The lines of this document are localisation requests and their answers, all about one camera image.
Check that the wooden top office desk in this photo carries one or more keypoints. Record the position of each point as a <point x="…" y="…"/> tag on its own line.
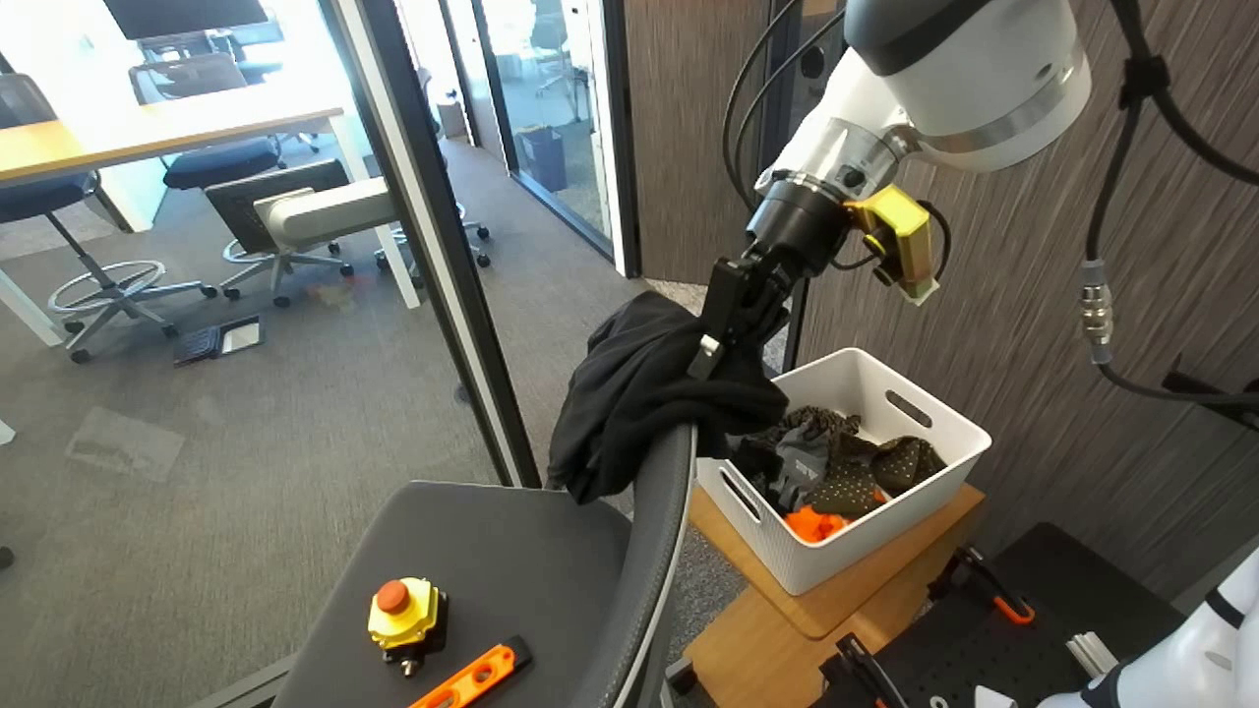
<point x="130" y="130"/>

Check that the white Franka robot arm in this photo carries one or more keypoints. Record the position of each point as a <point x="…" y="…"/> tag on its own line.
<point x="970" y="82"/>

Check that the orange cloth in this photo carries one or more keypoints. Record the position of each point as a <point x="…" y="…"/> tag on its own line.
<point x="812" y="526"/>

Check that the black mesh office chair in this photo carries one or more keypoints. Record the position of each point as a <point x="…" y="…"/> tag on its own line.
<point x="197" y="74"/>

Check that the black cloth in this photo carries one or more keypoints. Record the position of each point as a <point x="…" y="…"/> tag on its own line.
<point x="632" y="395"/>

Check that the blue seat office chair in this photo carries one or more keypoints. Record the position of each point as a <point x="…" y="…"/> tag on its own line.
<point x="81" y="197"/>

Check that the black floor box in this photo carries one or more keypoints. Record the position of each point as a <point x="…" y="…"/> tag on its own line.
<point x="223" y="339"/>

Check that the silver metal bracket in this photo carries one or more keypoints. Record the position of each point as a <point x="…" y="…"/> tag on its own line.
<point x="1090" y="652"/>

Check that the black orange bar clamp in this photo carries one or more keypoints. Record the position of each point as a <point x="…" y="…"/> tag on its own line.
<point x="978" y="583"/>
<point x="859" y="670"/>

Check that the white plastic basket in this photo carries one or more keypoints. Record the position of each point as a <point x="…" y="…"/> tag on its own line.
<point x="916" y="504"/>

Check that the gray office chair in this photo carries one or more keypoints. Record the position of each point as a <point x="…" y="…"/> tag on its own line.
<point x="486" y="590"/>

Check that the black computer monitor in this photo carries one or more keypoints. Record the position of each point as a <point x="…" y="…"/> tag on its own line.
<point x="182" y="12"/>

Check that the olive dotted cloth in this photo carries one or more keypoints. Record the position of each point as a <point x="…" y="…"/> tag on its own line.
<point x="859" y="474"/>

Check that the yellow red emergency stop button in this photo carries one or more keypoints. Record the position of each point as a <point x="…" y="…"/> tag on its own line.
<point x="401" y="617"/>

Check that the black glass door frame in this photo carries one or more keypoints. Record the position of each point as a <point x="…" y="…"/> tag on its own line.
<point x="434" y="261"/>

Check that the black robot table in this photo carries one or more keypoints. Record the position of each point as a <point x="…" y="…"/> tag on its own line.
<point x="1035" y="617"/>

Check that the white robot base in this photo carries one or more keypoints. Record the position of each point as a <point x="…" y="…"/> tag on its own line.
<point x="1180" y="655"/>

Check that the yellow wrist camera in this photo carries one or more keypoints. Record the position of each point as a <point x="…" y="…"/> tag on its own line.
<point x="898" y="236"/>

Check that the yellow wooden board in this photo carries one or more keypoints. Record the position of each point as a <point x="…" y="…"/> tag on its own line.
<point x="788" y="617"/>

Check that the dark seat office chair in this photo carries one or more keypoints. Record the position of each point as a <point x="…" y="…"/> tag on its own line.
<point x="223" y="163"/>

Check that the orange black hand tool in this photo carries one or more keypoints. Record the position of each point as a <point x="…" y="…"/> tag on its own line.
<point x="472" y="673"/>

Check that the gray cloth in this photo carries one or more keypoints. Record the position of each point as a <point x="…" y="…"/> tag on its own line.
<point x="792" y="463"/>

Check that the dark narrow door frame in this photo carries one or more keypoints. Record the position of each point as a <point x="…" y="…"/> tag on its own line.
<point x="620" y="130"/>

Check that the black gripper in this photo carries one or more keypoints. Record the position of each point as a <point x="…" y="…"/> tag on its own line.
<point x="800" y="225"/>

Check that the beige cushioned chair seat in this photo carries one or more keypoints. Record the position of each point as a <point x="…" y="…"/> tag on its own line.
<point x="329" y="212"/>

